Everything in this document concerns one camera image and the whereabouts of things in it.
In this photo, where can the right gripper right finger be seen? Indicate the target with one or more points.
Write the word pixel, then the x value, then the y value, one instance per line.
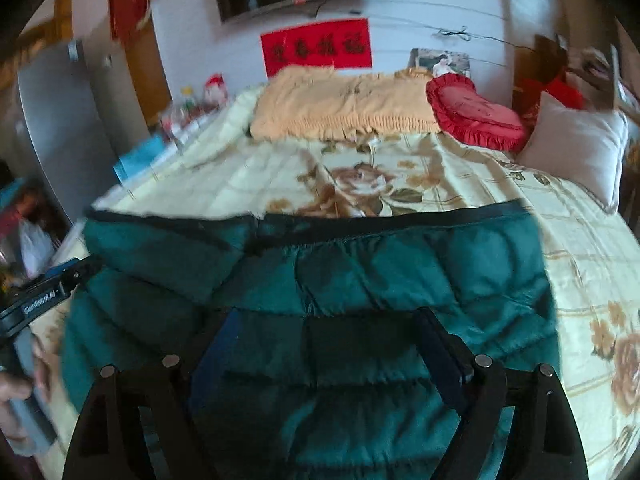
pixel 543 440

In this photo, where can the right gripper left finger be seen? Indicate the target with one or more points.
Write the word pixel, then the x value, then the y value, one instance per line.
pixel 139 424

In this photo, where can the dark green puffer jacket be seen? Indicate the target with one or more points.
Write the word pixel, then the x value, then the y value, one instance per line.
pixel 323 379

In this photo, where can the red clothes on chair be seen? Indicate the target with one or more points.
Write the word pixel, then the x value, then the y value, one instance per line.
pixel 528 95

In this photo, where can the person's left hand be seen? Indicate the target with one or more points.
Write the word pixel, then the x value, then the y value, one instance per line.
pixel 19 388

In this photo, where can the white plastic bag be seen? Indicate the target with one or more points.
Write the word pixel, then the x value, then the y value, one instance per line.
pixel 37 248

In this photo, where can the grey wardrobe cabinet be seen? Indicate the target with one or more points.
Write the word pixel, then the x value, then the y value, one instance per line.
pixel 64 132

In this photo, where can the floral cream bed sheet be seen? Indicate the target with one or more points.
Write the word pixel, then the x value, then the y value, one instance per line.
pixel 592 257

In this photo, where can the bedside clutter of bottles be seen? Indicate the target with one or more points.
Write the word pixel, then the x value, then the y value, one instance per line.
pixel 181 113

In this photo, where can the pig plush with red hat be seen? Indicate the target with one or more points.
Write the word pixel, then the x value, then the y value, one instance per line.
pixel 215 93

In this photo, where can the white square pillow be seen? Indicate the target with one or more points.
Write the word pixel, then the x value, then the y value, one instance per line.
pixel 584 147

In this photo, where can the red heart-shaped cushion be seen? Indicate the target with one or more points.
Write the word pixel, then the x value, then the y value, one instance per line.
pixel 472 119

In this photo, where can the wooden chair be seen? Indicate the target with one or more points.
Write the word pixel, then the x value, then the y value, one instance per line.
pixel 595 74

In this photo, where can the framed photo at headboard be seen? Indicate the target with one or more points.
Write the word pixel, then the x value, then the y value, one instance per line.
pixel 440 62

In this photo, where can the red banner with characters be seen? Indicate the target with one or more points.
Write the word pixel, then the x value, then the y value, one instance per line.
pixel 337 43

